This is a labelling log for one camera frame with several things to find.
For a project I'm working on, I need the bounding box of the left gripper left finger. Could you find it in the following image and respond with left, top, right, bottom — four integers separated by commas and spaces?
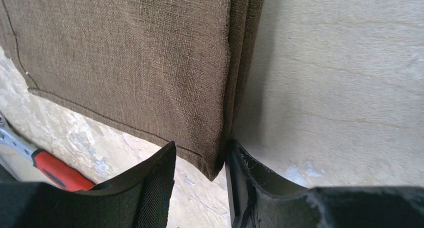
0, 141, 177, 228

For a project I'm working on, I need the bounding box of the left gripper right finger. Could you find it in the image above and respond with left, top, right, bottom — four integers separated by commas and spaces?
225, 139, 424, 228

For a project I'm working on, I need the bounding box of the brown cloth napkin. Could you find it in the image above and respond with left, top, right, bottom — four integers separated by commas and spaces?
0, 0, 264, 180

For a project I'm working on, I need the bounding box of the red handled adjustable wrench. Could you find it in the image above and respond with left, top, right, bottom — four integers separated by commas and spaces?
0, 114, 95, 192

